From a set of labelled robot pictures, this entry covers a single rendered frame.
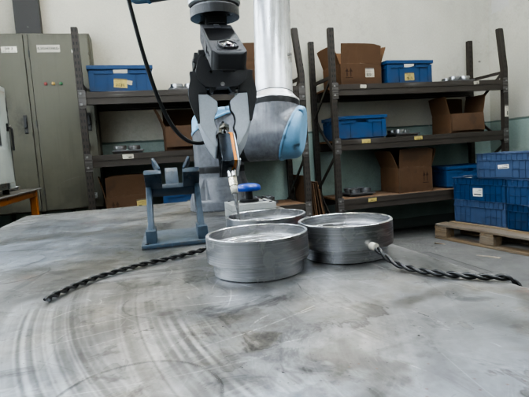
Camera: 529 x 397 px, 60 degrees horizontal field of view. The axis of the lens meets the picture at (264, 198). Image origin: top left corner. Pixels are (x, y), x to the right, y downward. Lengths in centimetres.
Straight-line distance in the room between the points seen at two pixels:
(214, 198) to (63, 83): 345
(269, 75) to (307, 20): 398
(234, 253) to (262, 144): 60
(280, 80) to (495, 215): 366
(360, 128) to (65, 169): 269
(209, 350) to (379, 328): 11
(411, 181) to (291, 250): 432
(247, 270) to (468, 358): 22
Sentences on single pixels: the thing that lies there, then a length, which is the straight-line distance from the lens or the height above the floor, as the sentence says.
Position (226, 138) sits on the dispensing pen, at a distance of 65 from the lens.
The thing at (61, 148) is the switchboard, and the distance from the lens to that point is 434.
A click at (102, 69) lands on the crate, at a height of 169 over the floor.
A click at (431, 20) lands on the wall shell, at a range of 568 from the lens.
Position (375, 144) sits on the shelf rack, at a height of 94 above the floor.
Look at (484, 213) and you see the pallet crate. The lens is 461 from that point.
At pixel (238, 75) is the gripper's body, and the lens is 67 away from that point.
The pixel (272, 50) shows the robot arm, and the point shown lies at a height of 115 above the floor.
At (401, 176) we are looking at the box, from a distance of 468.
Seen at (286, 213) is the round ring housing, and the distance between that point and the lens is 65.
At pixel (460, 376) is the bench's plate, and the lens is 27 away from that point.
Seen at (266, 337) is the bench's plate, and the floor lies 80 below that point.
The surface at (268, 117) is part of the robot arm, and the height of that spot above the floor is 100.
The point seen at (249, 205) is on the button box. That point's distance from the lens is 71.
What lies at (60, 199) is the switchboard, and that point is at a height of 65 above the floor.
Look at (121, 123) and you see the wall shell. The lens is 455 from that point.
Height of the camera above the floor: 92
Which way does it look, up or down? 5 degrees down
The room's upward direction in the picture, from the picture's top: 4 degrees counter-clockwise
